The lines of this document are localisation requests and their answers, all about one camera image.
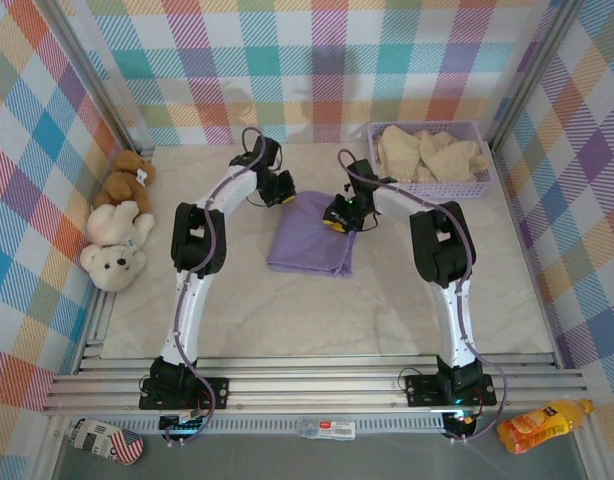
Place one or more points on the purple shirt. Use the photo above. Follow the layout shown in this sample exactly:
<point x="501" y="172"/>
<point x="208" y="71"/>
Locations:
<point x="307" y="240"/>

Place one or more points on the lavender plastic basket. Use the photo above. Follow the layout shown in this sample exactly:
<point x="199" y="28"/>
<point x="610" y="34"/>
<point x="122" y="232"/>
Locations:
<point x="437" y="191"/>

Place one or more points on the beige trousers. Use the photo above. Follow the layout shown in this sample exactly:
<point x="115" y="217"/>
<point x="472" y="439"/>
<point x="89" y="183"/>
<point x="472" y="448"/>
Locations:
<point x="427" y="155"/>

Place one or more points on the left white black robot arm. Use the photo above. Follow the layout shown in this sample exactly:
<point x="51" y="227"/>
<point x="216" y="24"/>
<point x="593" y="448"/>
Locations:
<point x="187" y="310"/>

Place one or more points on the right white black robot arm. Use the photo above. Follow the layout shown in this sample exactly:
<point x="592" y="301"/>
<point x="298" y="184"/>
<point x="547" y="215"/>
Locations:
<point x="454" y="320"/>

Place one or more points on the brown teddy bear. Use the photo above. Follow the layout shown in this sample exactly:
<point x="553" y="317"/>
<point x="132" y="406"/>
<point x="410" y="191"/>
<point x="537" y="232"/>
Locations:
<point x="124" y="182"/>

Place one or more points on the white teddy bear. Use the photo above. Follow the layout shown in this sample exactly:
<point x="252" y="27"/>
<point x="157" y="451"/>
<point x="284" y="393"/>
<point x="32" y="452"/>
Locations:
<point x="112" y="262"/>

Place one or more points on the clear packet with red label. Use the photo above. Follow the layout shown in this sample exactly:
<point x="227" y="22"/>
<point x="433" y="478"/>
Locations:
<point x="327" y="429"/>

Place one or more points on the right controller board green light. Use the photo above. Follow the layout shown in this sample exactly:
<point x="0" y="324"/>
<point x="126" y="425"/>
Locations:
<point x="461" y="420"/>

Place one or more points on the controller board green light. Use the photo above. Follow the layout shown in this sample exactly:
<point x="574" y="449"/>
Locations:
<point x="182" y="424"/>
<point x="461" y="420"/>

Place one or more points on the left controller board green light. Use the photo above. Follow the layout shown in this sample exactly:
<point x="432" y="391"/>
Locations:
<point x="182" y="424"/>

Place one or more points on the orange soda bottle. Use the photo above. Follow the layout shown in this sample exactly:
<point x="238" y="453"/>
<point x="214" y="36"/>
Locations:
<point x="537" y="425"/>

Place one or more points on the flag-patterned can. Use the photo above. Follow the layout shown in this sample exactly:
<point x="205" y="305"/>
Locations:
<point x="107" y="442"/>

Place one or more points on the aluminium rail frame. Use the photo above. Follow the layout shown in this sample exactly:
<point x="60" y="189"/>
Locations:
<point x="312" y="387"/>

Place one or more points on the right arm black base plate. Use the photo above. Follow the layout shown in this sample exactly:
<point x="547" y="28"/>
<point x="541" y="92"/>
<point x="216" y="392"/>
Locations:
<point x="422" y="390"/>

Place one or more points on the left aluminium corner post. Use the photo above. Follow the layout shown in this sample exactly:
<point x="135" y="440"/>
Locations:
<point x="102" y="95"/>

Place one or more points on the aluminium corner post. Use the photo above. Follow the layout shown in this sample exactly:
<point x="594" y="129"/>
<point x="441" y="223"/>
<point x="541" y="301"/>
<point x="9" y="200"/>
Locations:
<point x="102" y="95"/>
<point x="532" y="75"/>

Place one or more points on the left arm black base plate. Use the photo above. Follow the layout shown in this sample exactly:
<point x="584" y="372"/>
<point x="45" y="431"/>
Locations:
<point x="217" y="390"/>

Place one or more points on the right aluminium corner post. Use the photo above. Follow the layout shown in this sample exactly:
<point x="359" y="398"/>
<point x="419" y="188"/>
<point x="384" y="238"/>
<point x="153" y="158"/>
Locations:
<point x="532" y="75"/>

